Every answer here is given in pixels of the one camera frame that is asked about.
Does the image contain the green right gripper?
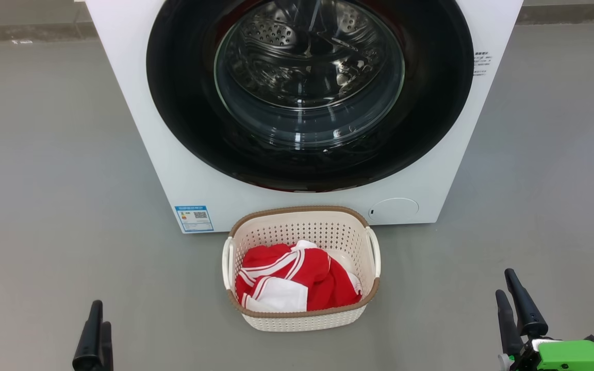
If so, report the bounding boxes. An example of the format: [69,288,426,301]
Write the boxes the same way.
[496,268,594,371]

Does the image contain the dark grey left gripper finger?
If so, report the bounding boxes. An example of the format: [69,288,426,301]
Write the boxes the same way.
[100,322,114,371]
[73,300,103,371]

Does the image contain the red white trimmed shorts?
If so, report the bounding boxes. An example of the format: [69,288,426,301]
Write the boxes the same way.
[307,255,364,311]

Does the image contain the red white striped top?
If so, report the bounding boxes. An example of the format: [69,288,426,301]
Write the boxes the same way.
[235,240,331,313]

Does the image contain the black round glass washer door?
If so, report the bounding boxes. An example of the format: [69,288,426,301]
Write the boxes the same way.
[146,0,474,193]

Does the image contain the white front-load washing machine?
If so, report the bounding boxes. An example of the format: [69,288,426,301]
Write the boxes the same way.
[85,0,524,234]

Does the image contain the blue energy label sticker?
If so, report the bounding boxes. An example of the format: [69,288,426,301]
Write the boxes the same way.
[175,205,214,233]

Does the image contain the round white drain filter cover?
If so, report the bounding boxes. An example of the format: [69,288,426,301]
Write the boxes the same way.
[368,198,420,223]

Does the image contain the cream perforated basket brown rim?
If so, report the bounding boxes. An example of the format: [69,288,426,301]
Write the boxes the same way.
[222,206,382,332]

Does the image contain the small printed text sticker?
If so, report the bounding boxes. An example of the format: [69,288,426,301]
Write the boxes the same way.
[474,50,491,78]

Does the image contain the perforated stainless steel drum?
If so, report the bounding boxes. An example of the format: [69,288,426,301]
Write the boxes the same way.
[214,0,406,150]

